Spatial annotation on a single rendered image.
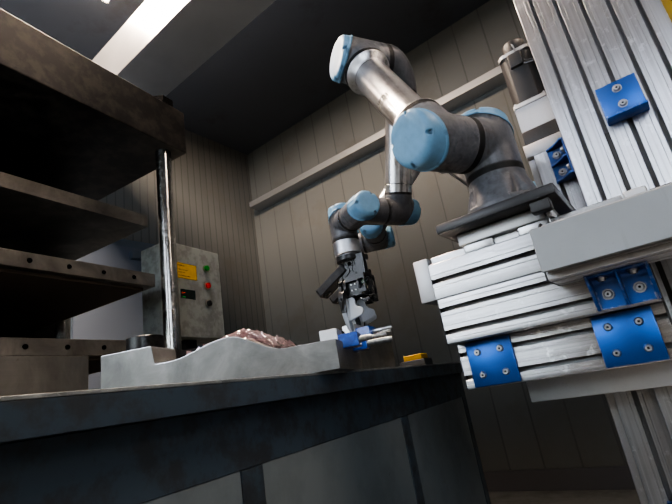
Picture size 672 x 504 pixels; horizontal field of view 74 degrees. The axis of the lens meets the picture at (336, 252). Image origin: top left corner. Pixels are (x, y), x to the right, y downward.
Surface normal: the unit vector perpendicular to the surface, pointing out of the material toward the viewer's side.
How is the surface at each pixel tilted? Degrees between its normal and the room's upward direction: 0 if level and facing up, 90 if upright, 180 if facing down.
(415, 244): 90
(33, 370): 90
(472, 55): 90
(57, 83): 90
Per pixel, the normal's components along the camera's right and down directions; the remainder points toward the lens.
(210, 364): -0.22, -0.26
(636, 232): -0.61, -0.15
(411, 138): -0.85, 0.10
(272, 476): 0.85, -0.29
